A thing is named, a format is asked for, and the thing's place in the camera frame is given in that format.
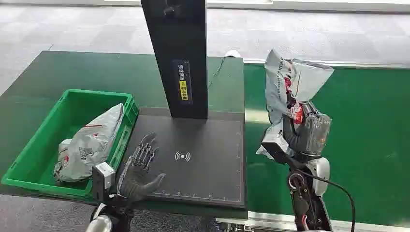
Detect green plastic crate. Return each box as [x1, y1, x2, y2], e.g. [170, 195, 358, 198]
[0, 88, 140, 198]

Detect black scanner base plate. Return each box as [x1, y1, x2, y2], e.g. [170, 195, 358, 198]
[117, 107, 248, 209]

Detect grey parcel bag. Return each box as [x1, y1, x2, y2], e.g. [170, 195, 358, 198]
[53, 102, 125, 183]
[256, 48, 335, 160]

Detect black scanner column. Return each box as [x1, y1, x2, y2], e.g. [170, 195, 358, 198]
[140, 0, 209, 120]

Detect black column knob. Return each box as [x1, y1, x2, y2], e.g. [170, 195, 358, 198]
[162, 2, 182, 18]

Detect green conveyor belt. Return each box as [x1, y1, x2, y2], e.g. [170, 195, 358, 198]
[243, 63, 410, 229]

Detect thin black scanner cable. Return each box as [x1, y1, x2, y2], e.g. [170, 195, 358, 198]
[207, 57, 227, 90]

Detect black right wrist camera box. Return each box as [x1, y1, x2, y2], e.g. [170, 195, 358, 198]
[262, 141, 306, 170]

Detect steel conveyor rail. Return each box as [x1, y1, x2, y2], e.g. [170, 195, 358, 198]
[215, 210, 410, 232]

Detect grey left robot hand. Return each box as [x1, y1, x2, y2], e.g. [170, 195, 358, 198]
[117, 132, 167, 203]

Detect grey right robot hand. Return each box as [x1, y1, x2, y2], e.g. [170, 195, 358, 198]
[282, 101, 333, 158]

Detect yellow and black label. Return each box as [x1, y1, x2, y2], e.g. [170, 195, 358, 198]
[172, 59, 193, 105]

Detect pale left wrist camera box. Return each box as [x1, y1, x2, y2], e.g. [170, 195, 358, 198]
[91, 162, 116, 203]

